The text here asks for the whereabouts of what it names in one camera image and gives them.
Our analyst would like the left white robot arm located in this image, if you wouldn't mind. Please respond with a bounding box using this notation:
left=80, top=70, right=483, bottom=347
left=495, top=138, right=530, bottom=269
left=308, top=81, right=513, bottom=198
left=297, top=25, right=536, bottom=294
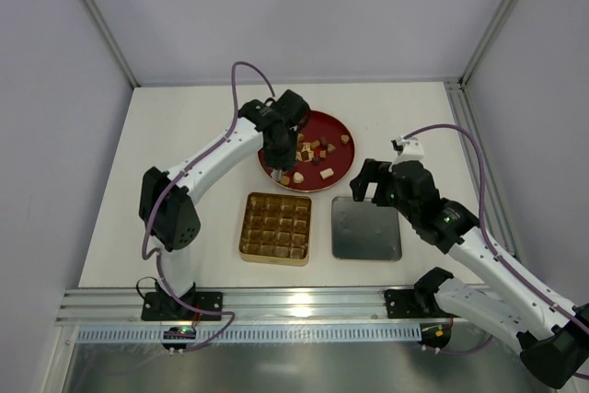
left=139, top=90, right=310, bottom=306

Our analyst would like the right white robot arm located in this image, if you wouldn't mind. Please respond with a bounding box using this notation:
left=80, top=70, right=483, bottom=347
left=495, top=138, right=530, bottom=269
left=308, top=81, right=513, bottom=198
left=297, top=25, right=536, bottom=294
left=350, top=158, right=588, bottom=389

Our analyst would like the white rectangular chocolate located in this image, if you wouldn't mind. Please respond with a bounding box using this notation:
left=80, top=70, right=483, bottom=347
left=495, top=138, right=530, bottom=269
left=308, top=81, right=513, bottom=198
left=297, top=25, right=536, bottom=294
left=319, top=168, right=334, bottom=179

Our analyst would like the gold chocolate box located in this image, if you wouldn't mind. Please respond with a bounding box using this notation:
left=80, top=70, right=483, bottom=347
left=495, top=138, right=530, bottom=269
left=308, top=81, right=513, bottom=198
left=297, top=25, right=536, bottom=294
left=238, top=192, right=312, bottom=267

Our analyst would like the silver square tin lid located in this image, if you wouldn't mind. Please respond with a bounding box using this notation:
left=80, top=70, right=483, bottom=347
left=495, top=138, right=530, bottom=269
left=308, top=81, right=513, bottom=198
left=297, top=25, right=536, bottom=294
left=331, top=197, right=402, bottom=261

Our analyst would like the round red tray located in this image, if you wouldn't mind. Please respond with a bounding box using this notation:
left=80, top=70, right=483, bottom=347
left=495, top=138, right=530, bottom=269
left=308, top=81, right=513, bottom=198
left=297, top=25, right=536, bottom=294
left=258, top=110, right=355, bottom=193

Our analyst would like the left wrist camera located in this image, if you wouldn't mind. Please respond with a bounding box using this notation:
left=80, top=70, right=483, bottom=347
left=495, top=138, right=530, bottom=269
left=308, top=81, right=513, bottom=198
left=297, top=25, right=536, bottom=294
left=264, top=89, right=311, bottom=130

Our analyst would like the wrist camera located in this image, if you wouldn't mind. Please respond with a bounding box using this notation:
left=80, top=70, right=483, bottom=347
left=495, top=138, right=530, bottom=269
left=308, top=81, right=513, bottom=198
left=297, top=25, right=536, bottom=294
left=264, top=89, right=311, bottom=130
left=391, top=137, right=424, bottom=165

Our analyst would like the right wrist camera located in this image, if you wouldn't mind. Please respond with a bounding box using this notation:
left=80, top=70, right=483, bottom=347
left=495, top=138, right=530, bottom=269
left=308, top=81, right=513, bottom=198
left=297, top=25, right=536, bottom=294
left=391, top=137, right=424, bottom=165

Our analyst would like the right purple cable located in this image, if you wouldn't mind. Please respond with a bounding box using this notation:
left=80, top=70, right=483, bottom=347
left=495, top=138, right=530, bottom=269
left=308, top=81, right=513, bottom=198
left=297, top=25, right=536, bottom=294
left=402, top=122, right=589, bottom=378

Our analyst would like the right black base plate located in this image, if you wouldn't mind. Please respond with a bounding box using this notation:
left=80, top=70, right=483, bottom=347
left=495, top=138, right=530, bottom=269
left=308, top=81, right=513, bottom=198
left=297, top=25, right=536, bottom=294
left=384, top=288, right=452, bottom=319

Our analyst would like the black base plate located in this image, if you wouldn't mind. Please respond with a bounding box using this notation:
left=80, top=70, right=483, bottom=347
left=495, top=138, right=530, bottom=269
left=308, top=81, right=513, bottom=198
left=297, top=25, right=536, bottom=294
left=140, top=289, right=224, bottom=322
left=384, top=288, right=452, bottom=319

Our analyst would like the aluminium rail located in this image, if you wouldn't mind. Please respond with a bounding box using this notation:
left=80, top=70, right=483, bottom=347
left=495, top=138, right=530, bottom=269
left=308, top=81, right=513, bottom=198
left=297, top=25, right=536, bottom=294
left=55, top=285, right=502, bottom=326

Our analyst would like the slotted cable duct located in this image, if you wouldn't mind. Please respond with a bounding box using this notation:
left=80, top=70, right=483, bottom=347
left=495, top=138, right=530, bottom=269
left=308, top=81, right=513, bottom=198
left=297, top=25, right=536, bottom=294
left=75, top=323, right=422, bottom=344

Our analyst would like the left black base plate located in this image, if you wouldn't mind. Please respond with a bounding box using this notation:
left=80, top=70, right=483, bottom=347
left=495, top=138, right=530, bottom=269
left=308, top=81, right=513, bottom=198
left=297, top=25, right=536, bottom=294
left=140, top=289, right=224, bottom=322

